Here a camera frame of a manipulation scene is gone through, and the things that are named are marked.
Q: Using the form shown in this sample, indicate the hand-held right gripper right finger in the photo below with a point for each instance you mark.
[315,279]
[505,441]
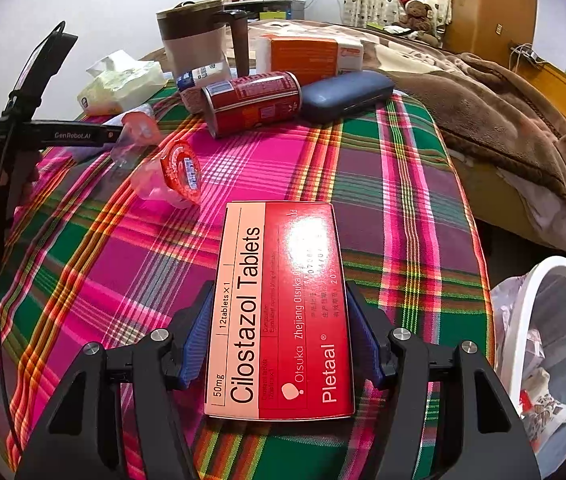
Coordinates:
[363,340]

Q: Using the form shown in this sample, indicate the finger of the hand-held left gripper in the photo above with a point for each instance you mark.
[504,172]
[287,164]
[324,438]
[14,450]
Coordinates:
[110,135]

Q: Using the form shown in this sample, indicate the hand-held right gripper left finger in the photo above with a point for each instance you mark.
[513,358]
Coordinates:
[198,335]

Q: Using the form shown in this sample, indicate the red medicine box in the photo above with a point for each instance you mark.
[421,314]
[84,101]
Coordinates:
[283,310]

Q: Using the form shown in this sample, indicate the white trash bin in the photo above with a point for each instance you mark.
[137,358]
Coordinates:
[538,280]

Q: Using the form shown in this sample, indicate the white paper cup pouch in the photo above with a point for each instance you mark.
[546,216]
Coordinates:
[548,405]

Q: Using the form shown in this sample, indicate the green tissue pack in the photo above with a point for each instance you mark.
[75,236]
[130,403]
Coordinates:
[123,85]

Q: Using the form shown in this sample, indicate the small white bottle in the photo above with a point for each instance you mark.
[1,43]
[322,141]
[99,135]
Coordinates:
[203,77]

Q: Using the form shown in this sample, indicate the plaid tablecloth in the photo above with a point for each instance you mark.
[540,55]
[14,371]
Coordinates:
[113,260]

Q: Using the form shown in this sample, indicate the red soda can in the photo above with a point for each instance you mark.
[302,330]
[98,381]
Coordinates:
[258,100]

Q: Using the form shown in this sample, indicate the cluttered desk shelf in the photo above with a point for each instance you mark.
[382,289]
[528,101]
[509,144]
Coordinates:
[273,7]

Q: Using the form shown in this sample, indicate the orange and white box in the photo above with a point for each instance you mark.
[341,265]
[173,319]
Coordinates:
[303,57]

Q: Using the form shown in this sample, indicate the blue glasses case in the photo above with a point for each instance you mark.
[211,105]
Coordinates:
[343,95]

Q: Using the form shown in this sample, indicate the brown blanket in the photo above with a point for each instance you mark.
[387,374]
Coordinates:
[503,115]

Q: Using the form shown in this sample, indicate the wooden headboard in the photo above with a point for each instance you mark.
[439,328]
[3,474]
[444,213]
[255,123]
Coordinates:
[563,90]

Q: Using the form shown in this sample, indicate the white power strip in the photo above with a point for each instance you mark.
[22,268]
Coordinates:
[528,54]

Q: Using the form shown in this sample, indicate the brown teddy bear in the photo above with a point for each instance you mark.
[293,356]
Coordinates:
[418,12]

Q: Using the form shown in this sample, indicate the wooden wardrobe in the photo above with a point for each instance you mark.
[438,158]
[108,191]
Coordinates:
[488,5]

